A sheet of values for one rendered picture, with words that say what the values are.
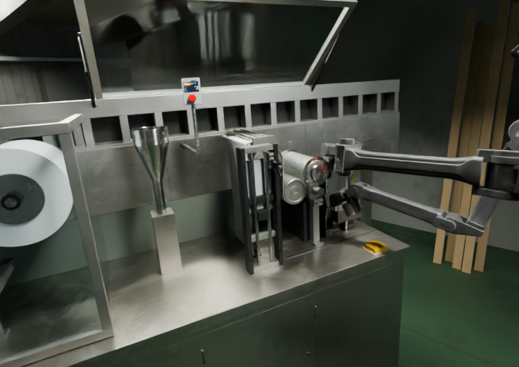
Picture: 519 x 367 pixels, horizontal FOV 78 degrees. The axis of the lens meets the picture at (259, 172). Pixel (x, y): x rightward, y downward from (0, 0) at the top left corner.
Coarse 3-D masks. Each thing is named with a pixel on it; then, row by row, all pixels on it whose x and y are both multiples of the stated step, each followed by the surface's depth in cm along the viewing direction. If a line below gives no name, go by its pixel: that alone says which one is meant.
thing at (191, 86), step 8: (184, 80) 122; (192, 80) 122; (184, 88) 122; (192, 88) 123; (200, 88) 124; (184, 96) 123; (192, 96) 122; (200, 96) 124; (184, 104) 124; (192, 104) 125
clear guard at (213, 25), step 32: (96, 0) 104; (128, 0) 107; (160, 0) 111; (192, 0) 115; (96, 32) 114; (128, 32) 118; (160, 32) 122; (192, 32) 127; (224, 32) 132; (256, 32) 138; (288, 32) 144; (320, 32) 150; (128, 64) 131; (160, 64) 136; (192, 64) 142; (224, 64) 148; (256, 64) 156; (288, 64) 163
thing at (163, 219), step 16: (160, 144) 125; (144, 160) 127; (160, 160) 128; (160, 176) 132; (160, 192) 134; (160, 208) 135; (160, 224) 134; (160, 240) 135; (176, 240) 138; (160, 256) 137; (176, 256) 140
